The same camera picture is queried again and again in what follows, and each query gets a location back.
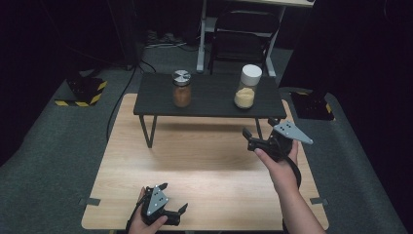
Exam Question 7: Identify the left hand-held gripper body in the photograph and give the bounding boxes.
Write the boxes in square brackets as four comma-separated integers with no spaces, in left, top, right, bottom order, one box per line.
[140,184,181,227]

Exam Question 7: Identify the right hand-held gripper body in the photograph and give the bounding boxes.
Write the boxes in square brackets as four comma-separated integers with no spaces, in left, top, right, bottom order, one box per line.
[247,120,315,163]

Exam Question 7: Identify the white-lid jar of yellow powder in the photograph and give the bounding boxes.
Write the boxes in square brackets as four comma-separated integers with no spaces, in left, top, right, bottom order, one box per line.
[233,63,263,110]

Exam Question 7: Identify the black shelf with wire legs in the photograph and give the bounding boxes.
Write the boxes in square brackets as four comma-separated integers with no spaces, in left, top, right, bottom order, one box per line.
[132,71,288,151]

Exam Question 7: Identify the silver-lid jar of brown powder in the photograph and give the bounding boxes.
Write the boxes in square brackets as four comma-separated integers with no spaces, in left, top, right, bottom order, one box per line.
[170,68,193,109]

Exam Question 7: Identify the person's left hand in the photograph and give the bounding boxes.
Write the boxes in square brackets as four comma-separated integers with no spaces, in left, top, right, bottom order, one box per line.
[128,186,169,234]

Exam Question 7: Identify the person's right hand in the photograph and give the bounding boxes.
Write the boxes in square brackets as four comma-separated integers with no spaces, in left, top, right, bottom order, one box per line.
[253,139,300,197]

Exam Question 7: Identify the black stand base striped tape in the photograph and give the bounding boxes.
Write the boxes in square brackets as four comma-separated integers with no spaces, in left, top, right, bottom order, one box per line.
[54,75,108,108]
[289,90,336,122]

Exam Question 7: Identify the grey tape piece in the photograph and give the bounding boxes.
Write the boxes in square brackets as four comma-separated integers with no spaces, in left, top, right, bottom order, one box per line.
[309,196,330,206]
[78,197,102,207]

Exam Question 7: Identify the black folding chair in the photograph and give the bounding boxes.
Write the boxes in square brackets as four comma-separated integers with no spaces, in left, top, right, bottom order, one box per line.
[207,11,282,78]

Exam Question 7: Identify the white power strip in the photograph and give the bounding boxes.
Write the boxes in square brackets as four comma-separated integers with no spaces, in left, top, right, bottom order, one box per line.
[144,29,188,50]

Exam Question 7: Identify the black left gripper strap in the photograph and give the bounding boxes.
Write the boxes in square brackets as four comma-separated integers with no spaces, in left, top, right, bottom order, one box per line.
[125,194,147,234]

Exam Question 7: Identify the black gripper strap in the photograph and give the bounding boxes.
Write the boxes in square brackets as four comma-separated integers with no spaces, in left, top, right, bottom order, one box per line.
[282,157,303,190]
[125,194,147,234]

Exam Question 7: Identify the black right gripper strap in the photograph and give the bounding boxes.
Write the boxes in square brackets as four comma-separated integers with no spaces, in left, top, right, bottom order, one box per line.
[282,157,303,190]

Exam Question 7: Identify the black floor cable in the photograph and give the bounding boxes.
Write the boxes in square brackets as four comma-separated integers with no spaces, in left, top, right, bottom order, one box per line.
[105,60,157,142]

